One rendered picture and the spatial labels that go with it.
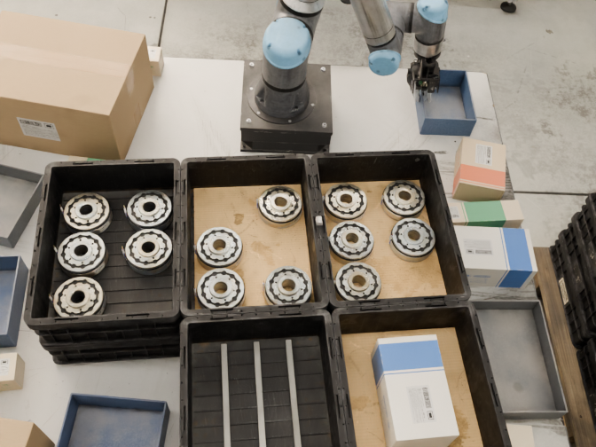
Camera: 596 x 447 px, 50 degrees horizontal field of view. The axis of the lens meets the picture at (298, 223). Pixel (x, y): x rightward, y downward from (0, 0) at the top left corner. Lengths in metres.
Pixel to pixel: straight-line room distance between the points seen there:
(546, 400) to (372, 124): 0.88
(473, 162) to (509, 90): 1.43
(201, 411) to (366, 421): 0.33
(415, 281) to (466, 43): 2.04
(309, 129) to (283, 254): 0.41
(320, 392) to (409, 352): 0.20
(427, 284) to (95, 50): 1.04
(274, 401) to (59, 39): 1.11
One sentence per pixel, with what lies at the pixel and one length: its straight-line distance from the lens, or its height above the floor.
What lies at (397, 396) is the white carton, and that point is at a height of 0.92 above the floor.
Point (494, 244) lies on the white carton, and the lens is 1.65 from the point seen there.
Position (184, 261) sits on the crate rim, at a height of 0.93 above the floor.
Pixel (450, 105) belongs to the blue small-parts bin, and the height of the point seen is 0.70.
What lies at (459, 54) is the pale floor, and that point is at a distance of 3.30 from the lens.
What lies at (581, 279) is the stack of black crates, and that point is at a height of 0.31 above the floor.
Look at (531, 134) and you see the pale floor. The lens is 3.05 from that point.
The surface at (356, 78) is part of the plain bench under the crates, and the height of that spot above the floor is 0.70.
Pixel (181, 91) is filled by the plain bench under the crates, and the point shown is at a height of 0.70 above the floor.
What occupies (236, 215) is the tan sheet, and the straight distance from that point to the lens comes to 1.53.
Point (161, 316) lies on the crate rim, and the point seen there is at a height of 0.93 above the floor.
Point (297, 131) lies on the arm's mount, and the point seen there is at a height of 0.79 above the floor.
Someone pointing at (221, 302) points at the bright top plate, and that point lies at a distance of 1.39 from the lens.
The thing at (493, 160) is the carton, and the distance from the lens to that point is 1.83.
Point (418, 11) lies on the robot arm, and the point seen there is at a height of 1.08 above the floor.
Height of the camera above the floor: 2.11
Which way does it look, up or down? 57 degrees down
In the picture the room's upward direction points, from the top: 7 degrees clockwise
